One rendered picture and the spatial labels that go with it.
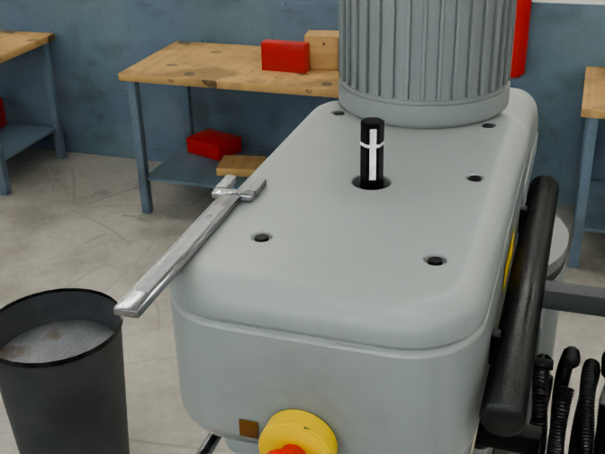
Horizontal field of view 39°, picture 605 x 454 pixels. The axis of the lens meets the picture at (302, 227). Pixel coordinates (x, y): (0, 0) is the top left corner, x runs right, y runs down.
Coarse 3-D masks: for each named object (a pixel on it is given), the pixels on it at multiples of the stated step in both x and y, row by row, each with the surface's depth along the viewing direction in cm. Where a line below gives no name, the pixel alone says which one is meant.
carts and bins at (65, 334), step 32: (64, 288) 314; (0, 320) 301; (32, 320) 313; (64, 320) 318; (96, 320) 316; (0, 352) 299; (32, 352) 299; (64, 352) 298; (96, 352) 281; (0, 384) 286; (32, 384) 277; (64, 384) 278; (96, 384) 286; (32, 416) 285; (64, 416) 285; (96, 416) 292; (32, 448) 293; (64, 448) 291; (96, 448) 297; (128, 448) 318
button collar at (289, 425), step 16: (272, 416) 67; (288, 416) 65; (304, 416) 65; (272, 432) 65; (288, 432) 65; (304, 432) 64; (320, 432) 64; (272, 448) 66; (304, 448) 65; (320, 448) 64; (336, 448) 66
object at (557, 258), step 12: (564, 228) 143; (552, 240) 139; (564, 240) 139; (552, 252) 135; (564, 252) 136; (552, 264) 133; (564, 264) 140; (552, 276) 134; (552, 312) 137; (540, 324) 124; (552, 324) 137; (540, 336) 125; (552, 336) 137; (540, 348) 135; (552, 348) 138; (528, 408) 130; (528, 420) 131
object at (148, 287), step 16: (224, 192) 77; (240, 192) 77; (256, 192) 77; (208, 208) 74; (224, 208) 74; (192, 224) 71; (208, 224) 71; (192, 240) 68; (176, 256) 66; (192, 256) 67; (160, 272) 64; (176, 272) 65; (144, 288) 62; (160, 288) 62; (128, 304) 60; (144, 304) 60
